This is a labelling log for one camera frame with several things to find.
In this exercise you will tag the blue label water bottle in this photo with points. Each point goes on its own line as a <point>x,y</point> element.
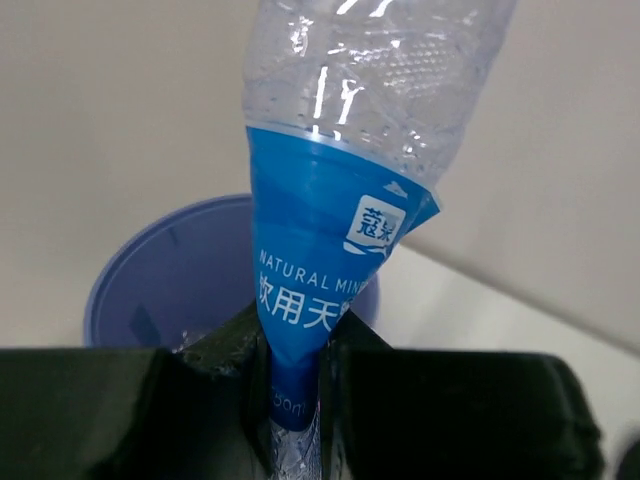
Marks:
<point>354,110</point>

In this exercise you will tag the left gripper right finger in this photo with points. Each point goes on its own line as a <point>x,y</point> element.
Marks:
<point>390,413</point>

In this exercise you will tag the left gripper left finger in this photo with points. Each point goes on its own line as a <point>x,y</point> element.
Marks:
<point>138,413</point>

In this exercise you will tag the blue plastic bin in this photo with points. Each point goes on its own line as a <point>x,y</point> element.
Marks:
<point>183,276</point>

